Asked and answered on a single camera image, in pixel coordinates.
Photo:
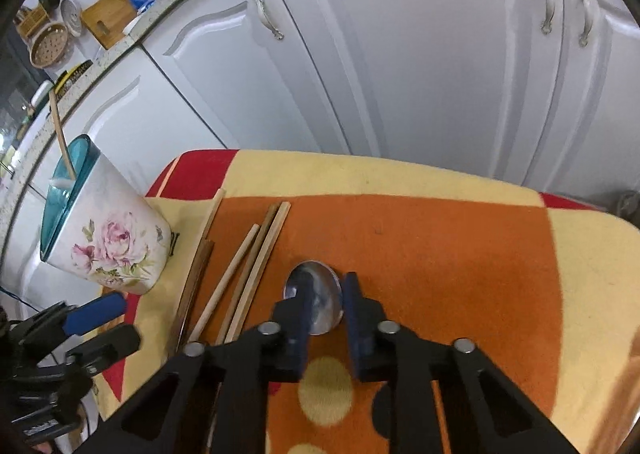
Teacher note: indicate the bamboo steamer basket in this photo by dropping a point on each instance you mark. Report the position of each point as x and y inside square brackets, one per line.
[48, 45]

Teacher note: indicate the brown wooden chopstick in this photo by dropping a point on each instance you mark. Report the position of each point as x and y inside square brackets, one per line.
[252, 264]

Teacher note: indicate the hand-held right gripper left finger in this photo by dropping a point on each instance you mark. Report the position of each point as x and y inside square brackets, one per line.
[298, 329]

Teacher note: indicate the clear glass vessel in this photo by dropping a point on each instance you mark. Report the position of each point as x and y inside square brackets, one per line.
[627, 206]

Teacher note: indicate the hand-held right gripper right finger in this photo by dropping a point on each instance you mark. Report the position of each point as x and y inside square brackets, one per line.
[357, 334]

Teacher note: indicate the metal spoon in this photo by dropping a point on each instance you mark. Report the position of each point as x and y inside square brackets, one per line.
[325, 296]

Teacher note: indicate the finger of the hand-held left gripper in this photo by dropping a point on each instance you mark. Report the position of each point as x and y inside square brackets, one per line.
[110, 344]
[97, 311]

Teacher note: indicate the dark brown chopstick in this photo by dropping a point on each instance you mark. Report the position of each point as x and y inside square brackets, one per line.
[195, 284]

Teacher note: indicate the wooden cutting board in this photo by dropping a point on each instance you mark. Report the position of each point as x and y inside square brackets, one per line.
[110, 14]

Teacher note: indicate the wooden utensil rack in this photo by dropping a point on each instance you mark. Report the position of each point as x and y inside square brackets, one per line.
[31, 21]

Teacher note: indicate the long light wooden chopstick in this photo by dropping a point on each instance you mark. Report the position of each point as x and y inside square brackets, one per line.
[60, 134]

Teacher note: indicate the patterned grey plate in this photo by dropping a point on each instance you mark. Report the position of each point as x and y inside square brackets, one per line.
[71, 16]

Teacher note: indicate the floral ceramic utensil cup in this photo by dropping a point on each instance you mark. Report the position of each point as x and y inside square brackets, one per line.
[110, 234]

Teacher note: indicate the orange yellow red blanket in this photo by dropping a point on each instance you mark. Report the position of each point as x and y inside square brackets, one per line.
[450, 259]

